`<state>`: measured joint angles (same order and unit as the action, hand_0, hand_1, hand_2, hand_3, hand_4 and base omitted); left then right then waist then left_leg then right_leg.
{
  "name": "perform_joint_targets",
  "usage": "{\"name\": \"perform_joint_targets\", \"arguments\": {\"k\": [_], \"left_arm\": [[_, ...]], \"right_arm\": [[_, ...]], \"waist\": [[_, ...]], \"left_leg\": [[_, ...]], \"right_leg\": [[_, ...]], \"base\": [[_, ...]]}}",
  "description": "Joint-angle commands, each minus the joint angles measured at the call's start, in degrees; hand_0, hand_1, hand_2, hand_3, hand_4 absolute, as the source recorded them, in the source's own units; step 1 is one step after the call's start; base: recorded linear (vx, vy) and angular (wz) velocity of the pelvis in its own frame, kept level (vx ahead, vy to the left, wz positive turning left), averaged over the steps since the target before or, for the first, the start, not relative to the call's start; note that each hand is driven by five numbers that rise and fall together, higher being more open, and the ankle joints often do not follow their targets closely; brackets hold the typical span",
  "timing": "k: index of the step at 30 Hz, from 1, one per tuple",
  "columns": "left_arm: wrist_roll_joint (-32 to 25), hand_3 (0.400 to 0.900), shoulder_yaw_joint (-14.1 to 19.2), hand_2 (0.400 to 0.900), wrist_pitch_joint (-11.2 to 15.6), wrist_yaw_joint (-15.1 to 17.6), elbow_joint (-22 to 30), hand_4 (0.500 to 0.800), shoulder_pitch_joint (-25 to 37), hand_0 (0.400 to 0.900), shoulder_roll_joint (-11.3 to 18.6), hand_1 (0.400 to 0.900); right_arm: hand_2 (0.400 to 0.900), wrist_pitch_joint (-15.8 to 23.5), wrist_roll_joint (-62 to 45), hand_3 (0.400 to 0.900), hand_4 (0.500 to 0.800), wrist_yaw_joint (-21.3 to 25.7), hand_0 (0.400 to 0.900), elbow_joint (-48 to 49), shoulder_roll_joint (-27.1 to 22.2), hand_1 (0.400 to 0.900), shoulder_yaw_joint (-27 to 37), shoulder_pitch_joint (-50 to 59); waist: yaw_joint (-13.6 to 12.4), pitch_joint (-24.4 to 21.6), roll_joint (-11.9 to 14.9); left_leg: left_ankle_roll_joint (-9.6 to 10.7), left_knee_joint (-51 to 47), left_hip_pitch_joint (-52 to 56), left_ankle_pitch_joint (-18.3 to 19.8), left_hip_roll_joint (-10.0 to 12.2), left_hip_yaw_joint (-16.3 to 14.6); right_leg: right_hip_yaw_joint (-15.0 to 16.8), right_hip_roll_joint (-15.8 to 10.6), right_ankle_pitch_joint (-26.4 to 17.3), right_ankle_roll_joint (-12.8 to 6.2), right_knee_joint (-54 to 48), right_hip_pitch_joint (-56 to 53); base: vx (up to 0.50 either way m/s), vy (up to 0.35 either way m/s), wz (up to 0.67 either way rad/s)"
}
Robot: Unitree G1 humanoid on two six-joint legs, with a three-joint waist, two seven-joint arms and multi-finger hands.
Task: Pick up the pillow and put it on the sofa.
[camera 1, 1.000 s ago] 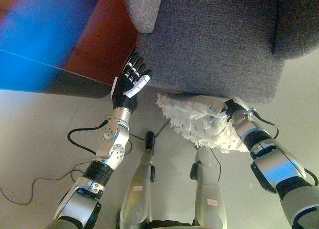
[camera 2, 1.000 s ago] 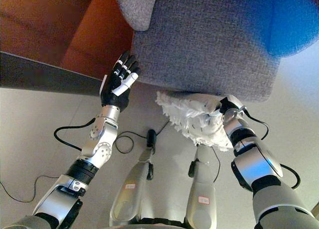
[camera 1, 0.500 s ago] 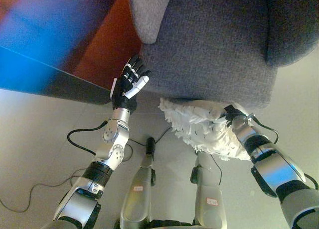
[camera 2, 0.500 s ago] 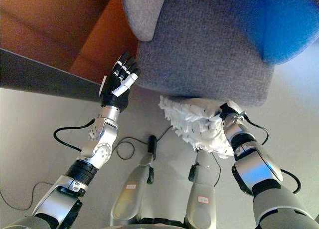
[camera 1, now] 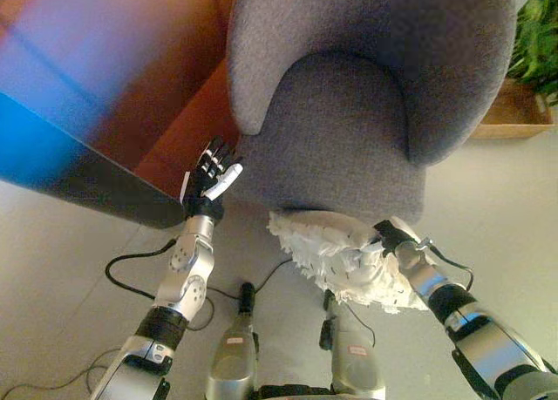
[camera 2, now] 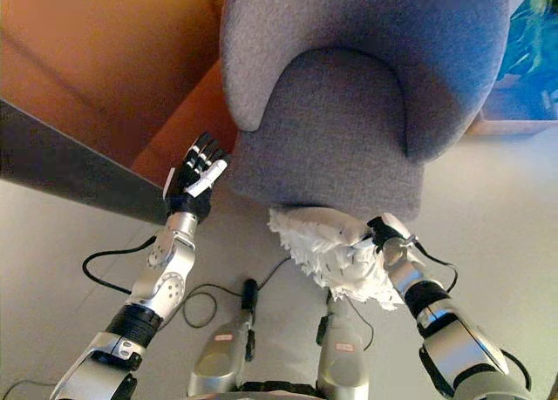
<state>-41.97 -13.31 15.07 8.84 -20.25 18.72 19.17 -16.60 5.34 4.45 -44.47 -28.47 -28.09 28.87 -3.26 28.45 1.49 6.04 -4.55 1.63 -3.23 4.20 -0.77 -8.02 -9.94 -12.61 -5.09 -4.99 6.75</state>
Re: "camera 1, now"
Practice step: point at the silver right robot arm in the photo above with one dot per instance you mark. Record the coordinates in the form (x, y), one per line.
(479, 330)

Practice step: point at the white fluffy duster cloth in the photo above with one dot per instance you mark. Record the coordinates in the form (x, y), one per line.
(349, 260)

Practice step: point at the silver robot leg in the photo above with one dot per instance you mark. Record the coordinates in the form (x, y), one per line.
(233, 352)
(355, 361)

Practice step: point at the wooden planter box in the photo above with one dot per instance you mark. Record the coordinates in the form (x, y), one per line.
(510, 117)

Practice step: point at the silver right robot leg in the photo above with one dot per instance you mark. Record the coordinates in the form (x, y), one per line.
(355, 361)

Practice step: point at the dark grey partition panel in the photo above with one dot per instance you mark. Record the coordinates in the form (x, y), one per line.
(87, 178)

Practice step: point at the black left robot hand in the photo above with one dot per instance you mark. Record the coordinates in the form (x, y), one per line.
(209, 178)

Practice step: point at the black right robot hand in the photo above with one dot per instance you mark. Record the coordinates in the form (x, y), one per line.
(394, 234)

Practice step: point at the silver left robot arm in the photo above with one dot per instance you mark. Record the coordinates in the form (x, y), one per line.
(183, 286)

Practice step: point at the grey upholstered armchair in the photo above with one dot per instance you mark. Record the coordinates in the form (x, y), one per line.
(349, 147)

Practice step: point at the silver left robot leg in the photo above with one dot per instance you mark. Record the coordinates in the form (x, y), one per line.
(233, 352)

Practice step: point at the green leafy potted plant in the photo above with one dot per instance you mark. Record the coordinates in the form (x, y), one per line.
(536, 38)

